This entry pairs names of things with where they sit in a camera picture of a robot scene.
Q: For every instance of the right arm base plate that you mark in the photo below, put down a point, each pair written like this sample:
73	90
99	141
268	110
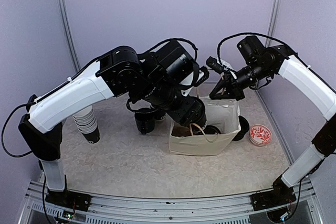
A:
270	199

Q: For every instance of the aluminium front frame rail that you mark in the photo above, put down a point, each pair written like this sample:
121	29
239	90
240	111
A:
236	208

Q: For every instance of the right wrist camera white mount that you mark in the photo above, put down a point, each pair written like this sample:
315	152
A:
212	63

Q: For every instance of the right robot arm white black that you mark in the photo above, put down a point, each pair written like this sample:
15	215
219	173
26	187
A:
264	63

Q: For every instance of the black plastic cup lid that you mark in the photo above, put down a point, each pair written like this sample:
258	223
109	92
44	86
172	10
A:
211	130

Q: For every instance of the black cup sleeve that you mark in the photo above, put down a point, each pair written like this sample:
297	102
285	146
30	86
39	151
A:
145	121

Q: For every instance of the stack of paper cups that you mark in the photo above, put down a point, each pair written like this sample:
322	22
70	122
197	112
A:
87	125

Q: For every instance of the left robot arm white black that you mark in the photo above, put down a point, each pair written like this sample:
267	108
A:
162	76

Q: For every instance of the brown pulp cup carrier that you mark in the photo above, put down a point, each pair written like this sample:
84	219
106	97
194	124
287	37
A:
181	132

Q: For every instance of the cup holding white straws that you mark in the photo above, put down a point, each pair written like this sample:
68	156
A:
159	115

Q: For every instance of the stack of black lids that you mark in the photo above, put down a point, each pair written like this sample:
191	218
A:
244	125

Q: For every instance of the right aluminium corner post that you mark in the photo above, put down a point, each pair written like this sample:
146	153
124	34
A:
273	17

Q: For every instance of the cream paper takeout bag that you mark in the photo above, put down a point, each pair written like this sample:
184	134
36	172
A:
222	114

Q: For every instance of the red patterned white bowl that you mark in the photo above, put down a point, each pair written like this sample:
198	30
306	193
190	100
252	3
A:
260	135

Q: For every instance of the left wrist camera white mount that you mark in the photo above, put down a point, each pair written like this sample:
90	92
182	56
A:
189	82

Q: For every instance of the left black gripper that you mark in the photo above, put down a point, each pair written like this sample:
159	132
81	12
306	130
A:
187	114

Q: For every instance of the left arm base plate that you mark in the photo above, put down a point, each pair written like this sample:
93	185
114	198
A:
69	199

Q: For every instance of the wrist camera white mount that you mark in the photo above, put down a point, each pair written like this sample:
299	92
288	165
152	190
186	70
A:
212	63
189	82

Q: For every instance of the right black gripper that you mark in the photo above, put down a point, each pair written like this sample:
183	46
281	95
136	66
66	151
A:
234	90

